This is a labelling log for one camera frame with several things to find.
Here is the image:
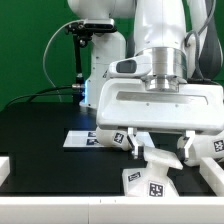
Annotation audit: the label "white lamp base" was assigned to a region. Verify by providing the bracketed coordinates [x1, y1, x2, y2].
[122, 146, 183, 197]

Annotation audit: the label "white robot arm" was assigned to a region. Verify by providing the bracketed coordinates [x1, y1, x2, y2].
[68, 0, 224, 161]

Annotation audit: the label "white tag sheet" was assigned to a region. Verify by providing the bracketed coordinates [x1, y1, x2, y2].
[62, 129, 156, 149]

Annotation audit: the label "grey cable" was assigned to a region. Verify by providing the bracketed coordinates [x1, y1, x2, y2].
[42, 19, 84, 103]

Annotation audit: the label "white right corner bracket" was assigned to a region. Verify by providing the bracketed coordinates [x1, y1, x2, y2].
[199, 157, 224, 197]

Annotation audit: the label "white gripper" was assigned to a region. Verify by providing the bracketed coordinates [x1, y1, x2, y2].
[96, 79, 224, 162]

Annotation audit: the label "white left corner bracket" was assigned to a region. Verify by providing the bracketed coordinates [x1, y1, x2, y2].
[0, 157, 10, 186]

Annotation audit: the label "white front rail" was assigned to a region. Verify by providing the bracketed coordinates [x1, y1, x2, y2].
[0, 197, 224, 224]

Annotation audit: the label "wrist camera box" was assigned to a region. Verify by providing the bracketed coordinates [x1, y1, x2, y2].
[108, 55, 152, 78]

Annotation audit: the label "black camera stand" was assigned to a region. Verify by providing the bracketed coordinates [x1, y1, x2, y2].
[65, 19, 117, 97]

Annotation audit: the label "white lamp shade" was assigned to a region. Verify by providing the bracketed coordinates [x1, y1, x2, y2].
[184, 131, 224, 167]

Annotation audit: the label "white corner bracket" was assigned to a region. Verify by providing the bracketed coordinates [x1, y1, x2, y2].
[0, 157, 10, 186]
[199, 157, 224, 197]

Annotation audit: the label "black cables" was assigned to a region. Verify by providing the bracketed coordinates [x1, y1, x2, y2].
[3, 84, 84, 109]

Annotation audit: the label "white lamp bulb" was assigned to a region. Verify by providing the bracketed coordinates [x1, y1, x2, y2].
[96, 127, 131, 151]

